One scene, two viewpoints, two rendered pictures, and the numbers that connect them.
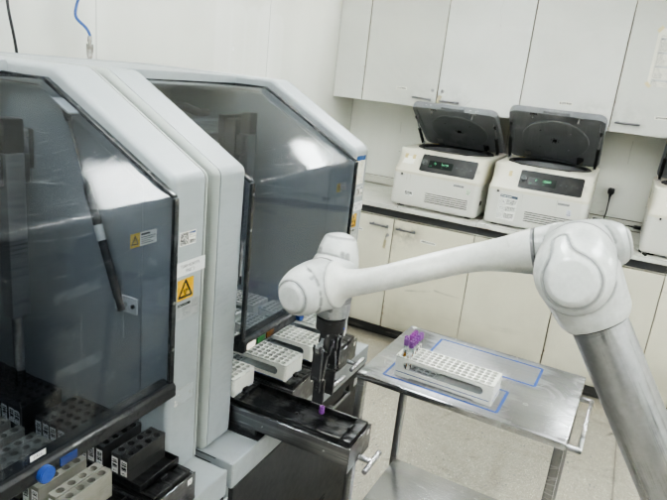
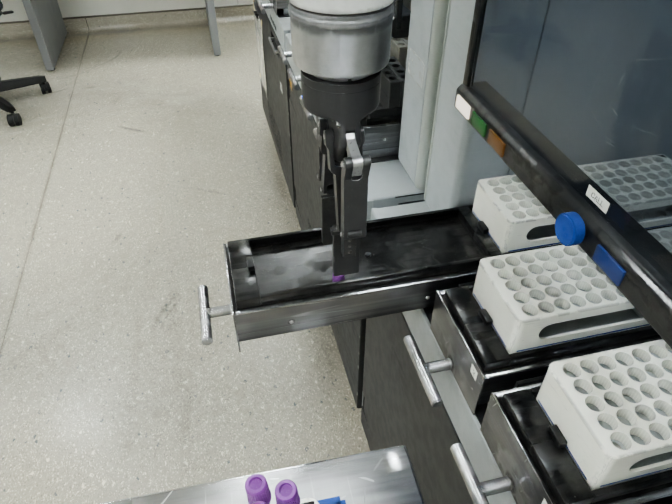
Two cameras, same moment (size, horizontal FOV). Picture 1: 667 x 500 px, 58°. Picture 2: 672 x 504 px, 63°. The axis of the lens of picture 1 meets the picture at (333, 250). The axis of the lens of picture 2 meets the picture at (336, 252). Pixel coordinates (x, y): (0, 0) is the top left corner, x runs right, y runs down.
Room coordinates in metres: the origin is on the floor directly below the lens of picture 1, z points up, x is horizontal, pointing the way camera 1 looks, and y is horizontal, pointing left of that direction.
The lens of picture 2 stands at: (1.80, -0.32, 1.28)
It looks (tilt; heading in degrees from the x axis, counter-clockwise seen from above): 41 degrees down; 142
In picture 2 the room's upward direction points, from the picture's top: straight up
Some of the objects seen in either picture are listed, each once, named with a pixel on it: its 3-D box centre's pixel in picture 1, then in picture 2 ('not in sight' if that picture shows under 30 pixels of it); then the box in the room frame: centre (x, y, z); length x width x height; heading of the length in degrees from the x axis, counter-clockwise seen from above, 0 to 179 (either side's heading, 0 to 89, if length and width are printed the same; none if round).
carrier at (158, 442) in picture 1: (143, 455); (385, 85); (1.09, 0.35, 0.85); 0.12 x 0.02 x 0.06; 156
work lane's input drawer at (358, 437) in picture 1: (252, 405); (460, 253); (1.45, 0.17, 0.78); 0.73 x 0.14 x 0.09; 65
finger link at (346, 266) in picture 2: (329, 381); (346, 249); (1.44, -0.03, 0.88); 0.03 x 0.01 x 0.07; 65
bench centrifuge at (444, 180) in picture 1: (454, 156); not in sight; (3.91, -0.70, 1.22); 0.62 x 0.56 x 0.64; 153
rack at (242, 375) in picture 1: (200, 367); (586, 203); (1.53, 0.33, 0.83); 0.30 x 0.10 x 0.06; 65
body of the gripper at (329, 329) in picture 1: (330, 331); (340, 111); (1.41, -0.01, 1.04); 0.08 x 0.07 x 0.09; 155
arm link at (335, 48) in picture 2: (333, 305); (341, 35); (1.41, -0.01, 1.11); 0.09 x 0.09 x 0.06
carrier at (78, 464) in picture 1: (60, 483); (394, 51); (0.98, 0.48, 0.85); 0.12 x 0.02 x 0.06; 155
